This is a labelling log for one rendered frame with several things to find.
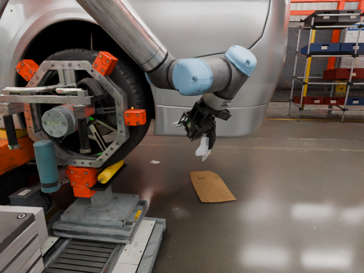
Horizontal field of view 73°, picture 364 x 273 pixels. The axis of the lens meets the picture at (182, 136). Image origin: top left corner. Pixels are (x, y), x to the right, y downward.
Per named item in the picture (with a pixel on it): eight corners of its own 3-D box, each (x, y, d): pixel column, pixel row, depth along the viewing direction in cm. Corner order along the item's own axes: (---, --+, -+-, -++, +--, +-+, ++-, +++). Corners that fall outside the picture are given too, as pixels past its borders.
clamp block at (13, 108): (25, 111, 111) (23, 99, 110) (9, 115, 103) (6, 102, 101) (15, 111, 112) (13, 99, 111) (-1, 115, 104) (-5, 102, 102)
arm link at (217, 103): (221, 78, 66) (241, 98, 64) (213, 90, 70) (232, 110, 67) (202, 82, 62) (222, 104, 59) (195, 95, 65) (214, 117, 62)
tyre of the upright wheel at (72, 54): (142, 42, 139) (39, 58, 150) (127, 38, 116) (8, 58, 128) (160, 151, 156) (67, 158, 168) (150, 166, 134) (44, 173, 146)
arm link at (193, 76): (162, 94, 56) (197, 89, 63) (195, 99, 48) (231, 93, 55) (160, 58, 54) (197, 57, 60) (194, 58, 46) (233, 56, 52)
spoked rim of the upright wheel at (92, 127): (131, 58, 142) (54, 70, 151) (115, 58, 120) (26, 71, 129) (146, 141, 155) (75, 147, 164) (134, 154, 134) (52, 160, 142)
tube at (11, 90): (67, 91, 120) (64, 68, 117) (40, 96, 102) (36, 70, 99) (34, 90, 122) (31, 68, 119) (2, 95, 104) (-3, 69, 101)
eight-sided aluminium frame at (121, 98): (131, 164, 133) (125, 60, 117) (128, 169, 127) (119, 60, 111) (41, 159, 141) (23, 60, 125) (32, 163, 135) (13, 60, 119)
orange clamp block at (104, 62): (110, 75, 122) (118, 59, 119) (103, 76, 114) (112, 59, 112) (98, 66, 121) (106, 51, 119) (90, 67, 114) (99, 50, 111)
